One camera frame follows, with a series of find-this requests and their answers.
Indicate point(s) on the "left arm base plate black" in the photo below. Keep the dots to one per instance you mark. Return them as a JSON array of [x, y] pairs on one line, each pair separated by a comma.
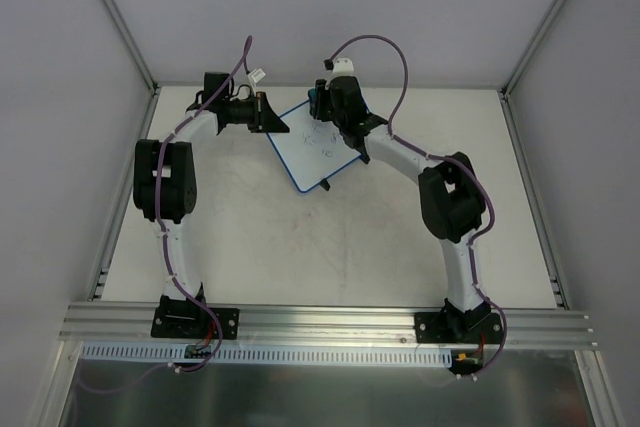
[[182, 319]]

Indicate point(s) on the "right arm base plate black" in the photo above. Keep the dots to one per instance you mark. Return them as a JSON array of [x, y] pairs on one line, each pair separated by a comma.
[[430, 328]]

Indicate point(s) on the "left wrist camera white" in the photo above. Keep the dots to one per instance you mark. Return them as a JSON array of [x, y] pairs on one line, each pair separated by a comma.
[[255, 77]]

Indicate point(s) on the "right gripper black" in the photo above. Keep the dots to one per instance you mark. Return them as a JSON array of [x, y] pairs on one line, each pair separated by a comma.
[[362, 134]]

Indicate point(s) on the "blue whiteboard eraser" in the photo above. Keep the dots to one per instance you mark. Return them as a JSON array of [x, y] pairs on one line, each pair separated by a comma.
[[312, 100]]

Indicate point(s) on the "aluminium mounting rail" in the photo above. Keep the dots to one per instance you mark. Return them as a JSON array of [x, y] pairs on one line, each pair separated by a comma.
[[538, 329]]

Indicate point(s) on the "right aluminium frame post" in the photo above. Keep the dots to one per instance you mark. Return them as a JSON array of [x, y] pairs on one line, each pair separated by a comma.
[[534, 44]]

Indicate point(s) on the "aluminium frame post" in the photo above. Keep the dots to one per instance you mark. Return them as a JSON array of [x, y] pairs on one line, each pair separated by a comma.
[[130, 45], [534, 44]]

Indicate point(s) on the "left aluminium frame post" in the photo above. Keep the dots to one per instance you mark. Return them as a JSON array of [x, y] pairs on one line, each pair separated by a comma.
[[130, 45]]

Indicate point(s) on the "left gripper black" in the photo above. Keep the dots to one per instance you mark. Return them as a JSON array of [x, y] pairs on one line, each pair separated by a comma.
[[258, 112]]

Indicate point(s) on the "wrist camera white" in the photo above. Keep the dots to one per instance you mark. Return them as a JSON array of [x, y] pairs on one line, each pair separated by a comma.
[[255, 77], [339, 67]]

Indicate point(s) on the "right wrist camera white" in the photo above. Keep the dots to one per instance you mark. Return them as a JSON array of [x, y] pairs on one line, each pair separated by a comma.
[[339, 67]]

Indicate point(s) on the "whiteboard stand black white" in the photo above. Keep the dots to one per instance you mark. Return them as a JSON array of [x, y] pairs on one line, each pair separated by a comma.
[[326, 184]]

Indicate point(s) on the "blue framed whiteboard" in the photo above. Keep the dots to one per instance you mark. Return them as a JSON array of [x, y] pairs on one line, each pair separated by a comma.
[[312, 151]]

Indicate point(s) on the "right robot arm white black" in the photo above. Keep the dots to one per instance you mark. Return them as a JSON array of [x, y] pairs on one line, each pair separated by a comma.
[[451, 203]]

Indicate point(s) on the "white slotted cable duct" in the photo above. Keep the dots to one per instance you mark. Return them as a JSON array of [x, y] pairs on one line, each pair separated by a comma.
[[269, 355]]

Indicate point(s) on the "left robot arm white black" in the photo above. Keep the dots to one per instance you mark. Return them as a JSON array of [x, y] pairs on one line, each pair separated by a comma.
[[165, 186]]

